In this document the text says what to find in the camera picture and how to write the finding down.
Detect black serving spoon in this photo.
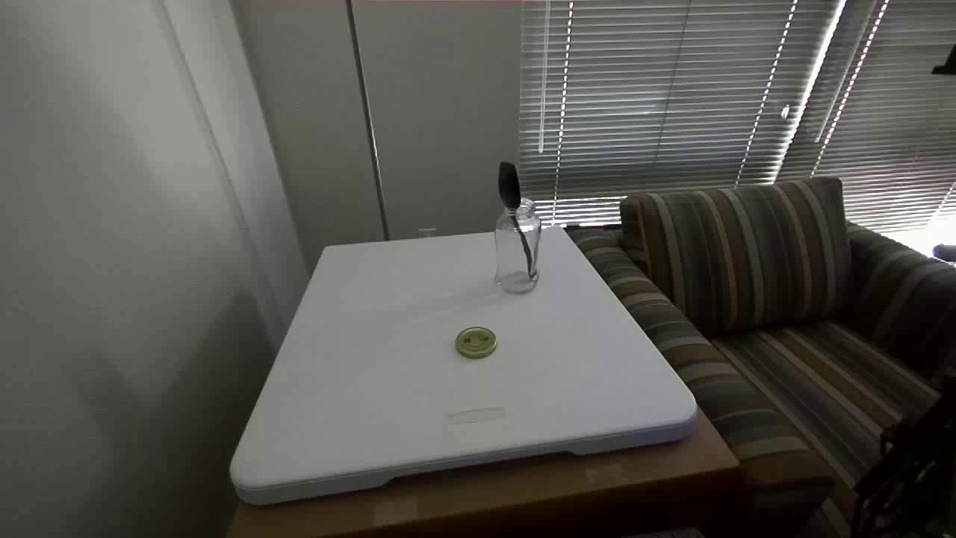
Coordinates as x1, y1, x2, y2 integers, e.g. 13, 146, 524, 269
497, 162, 535, 279

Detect striped sofa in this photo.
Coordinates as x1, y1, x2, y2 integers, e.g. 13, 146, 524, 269
565, 218, 956, 538

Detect wooden table frame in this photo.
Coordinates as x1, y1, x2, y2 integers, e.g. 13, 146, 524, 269
226, 415, 742, 538

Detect white table board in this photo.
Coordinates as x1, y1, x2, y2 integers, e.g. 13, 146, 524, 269
230, 228, 696, 506

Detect clear glass bottle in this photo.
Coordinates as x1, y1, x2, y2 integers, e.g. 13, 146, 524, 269
493, 198, 541, 292

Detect green round jar lid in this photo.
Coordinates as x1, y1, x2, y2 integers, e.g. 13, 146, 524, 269
454, 325, 497, 358

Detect window blinds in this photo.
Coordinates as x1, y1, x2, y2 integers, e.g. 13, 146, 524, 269
520, 0, 956, 252

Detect dark stand at right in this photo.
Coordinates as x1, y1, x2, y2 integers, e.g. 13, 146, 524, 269
850, 384, 956, 538

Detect striped sofa cushion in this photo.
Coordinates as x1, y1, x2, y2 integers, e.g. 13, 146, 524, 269
617, 176, 850, 336

